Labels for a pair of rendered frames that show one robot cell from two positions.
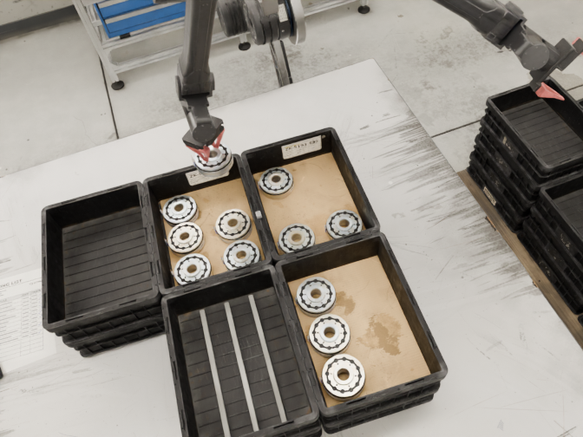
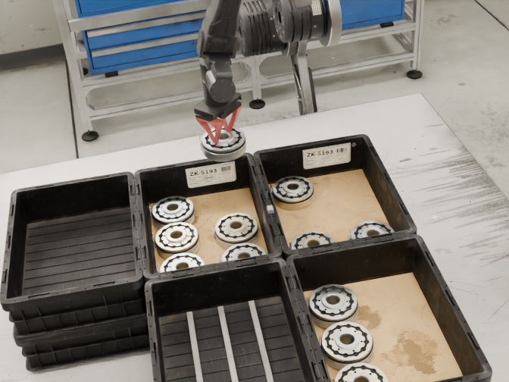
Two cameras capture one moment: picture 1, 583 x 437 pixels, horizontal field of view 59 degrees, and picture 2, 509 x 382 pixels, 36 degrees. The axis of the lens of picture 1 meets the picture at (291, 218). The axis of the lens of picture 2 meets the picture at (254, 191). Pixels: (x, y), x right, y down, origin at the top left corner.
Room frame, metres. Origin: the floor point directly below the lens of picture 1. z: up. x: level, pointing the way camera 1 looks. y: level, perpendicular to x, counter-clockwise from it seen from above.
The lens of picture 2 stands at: (-0.59, 0.08, 2.07)
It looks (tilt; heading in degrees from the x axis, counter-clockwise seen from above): 38 degrees down; 1
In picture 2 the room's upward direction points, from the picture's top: 5 degrees counter-clockwise
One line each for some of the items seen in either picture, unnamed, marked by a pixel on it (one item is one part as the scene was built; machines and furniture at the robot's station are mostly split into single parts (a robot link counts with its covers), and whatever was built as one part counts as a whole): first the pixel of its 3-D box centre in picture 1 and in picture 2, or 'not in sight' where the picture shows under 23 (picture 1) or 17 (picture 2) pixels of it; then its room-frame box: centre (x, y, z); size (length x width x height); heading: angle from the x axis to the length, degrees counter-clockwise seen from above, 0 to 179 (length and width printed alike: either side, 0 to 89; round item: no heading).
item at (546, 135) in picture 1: (531, 158); not in sight; (1.26, -1.02, 0.37); 0.40 x 0.30 x 0.45; 12
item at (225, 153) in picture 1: (212, 155); (223, 139); (0.95, 0.18, 1.04); 0.10 x 0.10 x 0.01
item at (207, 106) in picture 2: (200, 124); (216, 93); (0.95, 0.19, 1.16); 0.10 x 0.07 x 0.07; 143
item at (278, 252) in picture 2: (204, 219); (203, 213); (0.83, 0.24, 0.92); 0.40 x 0.30 x 0.02; 8
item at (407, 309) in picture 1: (355, 323); (379, 332); (0.48, -0.11, 0.87); 0.40 x 0.30 x 0.11; 8
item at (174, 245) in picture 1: (185, 237); (176, 236); (0.82, 0.31, 0.86); 0.10 x 0.10 x 0.01
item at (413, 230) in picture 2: (306, 190); (329, 192); (0.87, -0.05, 0.92); 0.40 x 0.30 x 0.02; 8
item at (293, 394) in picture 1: (239, 360); (231, 359); (0.43, 0.18, 0.87); 0.40 x 0.30 x 0.11; 8
